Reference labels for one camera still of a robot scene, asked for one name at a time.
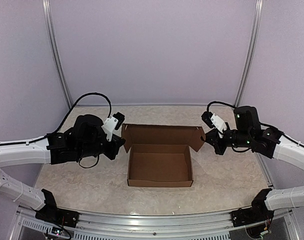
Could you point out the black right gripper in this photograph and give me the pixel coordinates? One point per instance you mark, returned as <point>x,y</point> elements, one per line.
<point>212,137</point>

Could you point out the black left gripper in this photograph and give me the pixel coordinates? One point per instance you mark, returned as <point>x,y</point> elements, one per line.
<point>118,142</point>

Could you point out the brown cardboard box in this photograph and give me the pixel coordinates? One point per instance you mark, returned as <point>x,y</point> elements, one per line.
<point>160,155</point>

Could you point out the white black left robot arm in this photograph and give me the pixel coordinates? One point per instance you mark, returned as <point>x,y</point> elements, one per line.
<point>89,137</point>

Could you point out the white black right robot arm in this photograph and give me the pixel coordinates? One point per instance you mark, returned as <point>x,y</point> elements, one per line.
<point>267,140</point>

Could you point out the small circuit board with LEDs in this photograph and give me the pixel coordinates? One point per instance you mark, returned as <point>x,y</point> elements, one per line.
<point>56,231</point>

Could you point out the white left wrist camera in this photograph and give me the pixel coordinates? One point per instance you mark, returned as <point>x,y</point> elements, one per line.
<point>111,124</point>

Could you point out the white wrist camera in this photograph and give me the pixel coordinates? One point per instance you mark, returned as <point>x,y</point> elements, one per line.
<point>111,124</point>
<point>212,120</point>

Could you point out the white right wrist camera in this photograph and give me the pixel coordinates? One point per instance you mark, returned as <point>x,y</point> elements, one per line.
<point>212,120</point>

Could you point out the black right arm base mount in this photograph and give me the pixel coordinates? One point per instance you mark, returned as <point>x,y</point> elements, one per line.
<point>258,211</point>

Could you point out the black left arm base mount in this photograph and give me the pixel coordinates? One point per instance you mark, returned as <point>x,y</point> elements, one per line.
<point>50,212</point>

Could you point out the aluminium front rail frame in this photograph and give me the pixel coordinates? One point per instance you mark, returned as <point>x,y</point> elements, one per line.
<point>204,226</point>

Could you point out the right aluminium frame post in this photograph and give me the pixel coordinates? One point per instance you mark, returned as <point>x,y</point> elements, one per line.
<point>250,52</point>

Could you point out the aluminium frame post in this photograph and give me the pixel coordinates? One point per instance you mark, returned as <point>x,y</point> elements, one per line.
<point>55,52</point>
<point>250,52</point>

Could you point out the left aluminium frame post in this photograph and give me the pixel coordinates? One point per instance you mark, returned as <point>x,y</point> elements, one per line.
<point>55,52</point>

